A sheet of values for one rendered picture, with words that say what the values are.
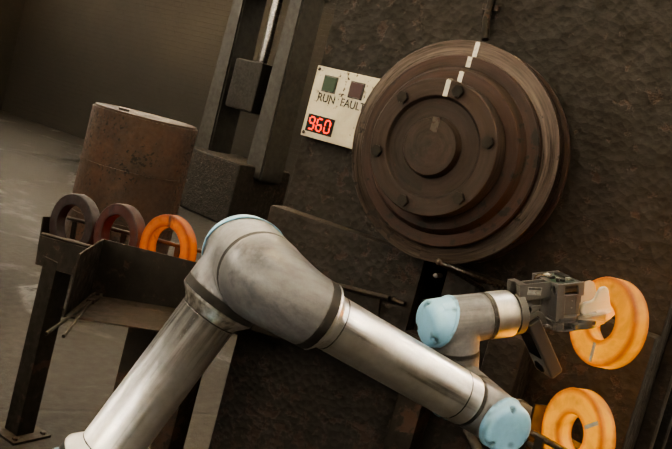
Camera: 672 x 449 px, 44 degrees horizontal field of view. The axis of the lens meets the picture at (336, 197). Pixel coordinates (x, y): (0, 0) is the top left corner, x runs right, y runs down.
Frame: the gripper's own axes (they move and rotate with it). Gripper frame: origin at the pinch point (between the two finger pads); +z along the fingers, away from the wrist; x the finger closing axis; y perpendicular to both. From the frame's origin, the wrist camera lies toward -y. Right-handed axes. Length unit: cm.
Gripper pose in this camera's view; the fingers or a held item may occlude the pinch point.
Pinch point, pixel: (610, 312)
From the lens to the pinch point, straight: 148.6
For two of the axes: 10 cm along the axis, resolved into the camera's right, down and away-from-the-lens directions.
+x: -3.6, -1.8, 9.1
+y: 0.1, -9.8, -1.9
